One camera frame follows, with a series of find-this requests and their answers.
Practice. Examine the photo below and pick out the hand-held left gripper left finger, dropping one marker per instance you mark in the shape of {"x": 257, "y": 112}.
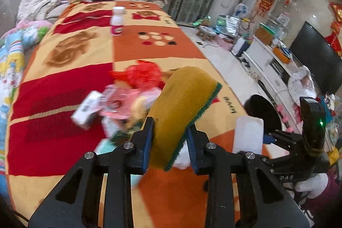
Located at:
{"x": 149, "y": 147}

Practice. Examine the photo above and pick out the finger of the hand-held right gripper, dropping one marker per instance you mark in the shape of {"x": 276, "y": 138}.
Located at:
{"x": 276, "y": 161}
{"x": 286, "y": 140}

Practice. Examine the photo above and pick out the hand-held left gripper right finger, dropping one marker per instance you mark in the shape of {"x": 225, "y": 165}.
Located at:
{"x": 193, "y": 153}

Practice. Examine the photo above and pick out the white foam block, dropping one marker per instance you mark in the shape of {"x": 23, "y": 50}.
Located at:
{"x": 248, "y": 134}

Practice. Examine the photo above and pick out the black round bin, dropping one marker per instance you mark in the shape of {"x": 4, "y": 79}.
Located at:
{"x": 260, "y": 107}

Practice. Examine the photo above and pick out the yellow green scouring sponge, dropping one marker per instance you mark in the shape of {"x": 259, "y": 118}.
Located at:
{"x": 181, "y": 105}

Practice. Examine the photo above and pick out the person's right forearm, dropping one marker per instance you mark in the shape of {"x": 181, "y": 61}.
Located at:
{"x": 328, "y": 201}

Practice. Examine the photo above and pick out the person's right hand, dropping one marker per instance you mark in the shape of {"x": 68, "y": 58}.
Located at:
{"x": 312, "y": 185}

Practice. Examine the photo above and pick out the white swaddled doll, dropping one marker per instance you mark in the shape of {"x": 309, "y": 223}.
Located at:
{"x": 302, "y": 85}

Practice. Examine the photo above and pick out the pink snack packet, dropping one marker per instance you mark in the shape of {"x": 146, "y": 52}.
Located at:
{"x": 117, "y": 105}

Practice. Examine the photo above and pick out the small white box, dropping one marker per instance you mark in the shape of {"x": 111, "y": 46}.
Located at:
{"x": 86, "y": 110}

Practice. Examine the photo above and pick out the red plastic bag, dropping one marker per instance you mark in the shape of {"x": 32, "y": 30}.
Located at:
{"x": 141, "y": 74}

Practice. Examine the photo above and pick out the black television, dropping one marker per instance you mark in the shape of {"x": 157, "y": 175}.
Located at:
{"x": 312, "y": 57}

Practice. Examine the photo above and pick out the white television cabinet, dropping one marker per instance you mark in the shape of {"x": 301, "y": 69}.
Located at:
{"x": 267, "y": 62}

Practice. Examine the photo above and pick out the printed blanket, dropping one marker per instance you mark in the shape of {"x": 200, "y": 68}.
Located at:
{"x": 80, "y": 99}

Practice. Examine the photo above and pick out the red hanging ornament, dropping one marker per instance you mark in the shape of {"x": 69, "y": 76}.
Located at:
{"x": 336, "y": 27}

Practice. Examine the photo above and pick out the silver foil bag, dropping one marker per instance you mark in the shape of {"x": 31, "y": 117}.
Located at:
{"x": 227, "y": 25}

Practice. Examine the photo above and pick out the white bottle with pink label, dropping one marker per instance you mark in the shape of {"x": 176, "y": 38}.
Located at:
{"x": 117, "y": 21}

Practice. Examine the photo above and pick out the colourful striped quilt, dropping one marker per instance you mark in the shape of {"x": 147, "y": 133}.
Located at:
{"x": 10, "y": 67}

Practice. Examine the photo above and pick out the red wall decoration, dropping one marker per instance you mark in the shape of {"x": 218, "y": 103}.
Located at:
{"x": 264, "y": 5}

